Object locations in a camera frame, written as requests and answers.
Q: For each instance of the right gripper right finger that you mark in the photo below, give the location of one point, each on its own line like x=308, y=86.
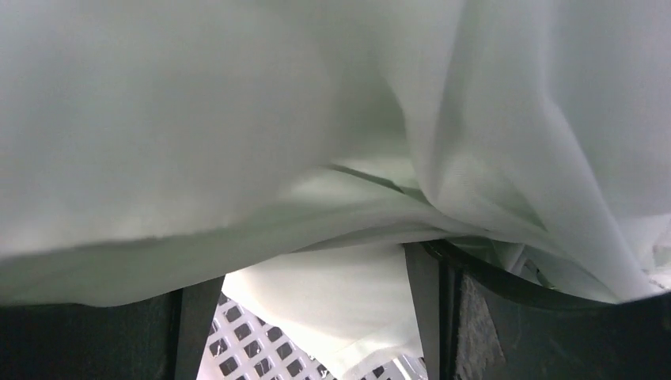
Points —
x=477, y=321

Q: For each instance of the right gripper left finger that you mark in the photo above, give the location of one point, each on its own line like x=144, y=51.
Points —
x=163, y=337

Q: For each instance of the light green bra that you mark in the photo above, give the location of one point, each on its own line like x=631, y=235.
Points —
x=150, y=145

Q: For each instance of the white plastic laundry basket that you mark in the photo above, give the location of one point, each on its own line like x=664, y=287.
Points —
x=241, y=345

